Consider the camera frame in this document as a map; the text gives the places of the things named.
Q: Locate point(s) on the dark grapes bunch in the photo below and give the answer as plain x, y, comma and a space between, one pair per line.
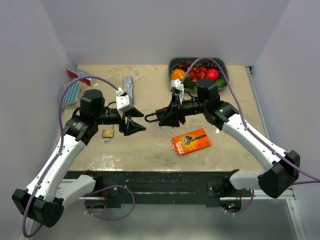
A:
201, 66

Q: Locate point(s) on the blue zigzag sponge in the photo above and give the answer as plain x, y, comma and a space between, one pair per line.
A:
71, 96

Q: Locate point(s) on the red apple back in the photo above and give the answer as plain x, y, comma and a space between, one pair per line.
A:
212, 74

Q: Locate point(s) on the red toothpaste box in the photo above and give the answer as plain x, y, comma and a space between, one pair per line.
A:
76, 72

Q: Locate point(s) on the grey fruit tray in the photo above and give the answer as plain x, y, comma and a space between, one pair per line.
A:
189, 86

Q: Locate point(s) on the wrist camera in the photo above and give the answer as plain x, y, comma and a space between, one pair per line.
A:
176, 87
124, 102

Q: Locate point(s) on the black padlock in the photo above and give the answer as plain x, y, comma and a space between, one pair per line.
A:
153, 117

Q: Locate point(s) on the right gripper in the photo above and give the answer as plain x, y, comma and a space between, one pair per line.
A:
175, 111

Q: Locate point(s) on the black base frame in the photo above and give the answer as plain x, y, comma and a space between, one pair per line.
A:
209, 188

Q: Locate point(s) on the red strawberries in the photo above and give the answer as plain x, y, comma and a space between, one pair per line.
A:
196, 73

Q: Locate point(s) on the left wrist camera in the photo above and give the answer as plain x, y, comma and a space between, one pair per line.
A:
124, 102

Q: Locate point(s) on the orange razor box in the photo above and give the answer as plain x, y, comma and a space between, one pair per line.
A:
190, 142

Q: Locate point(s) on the brass padlock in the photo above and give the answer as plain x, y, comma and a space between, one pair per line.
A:
107, 133

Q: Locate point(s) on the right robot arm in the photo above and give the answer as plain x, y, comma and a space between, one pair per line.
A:
278, 165

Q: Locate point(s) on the purple toothpaste box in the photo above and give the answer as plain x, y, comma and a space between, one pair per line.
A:
128, 86

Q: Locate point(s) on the orange pineapple toy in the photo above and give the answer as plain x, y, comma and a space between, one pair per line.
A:
177, 74

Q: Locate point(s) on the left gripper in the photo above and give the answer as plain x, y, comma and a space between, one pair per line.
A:
132, 127

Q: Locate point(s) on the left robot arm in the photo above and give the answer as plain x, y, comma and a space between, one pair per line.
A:
43, 200

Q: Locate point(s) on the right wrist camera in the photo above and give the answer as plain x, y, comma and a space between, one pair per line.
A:
176, 87

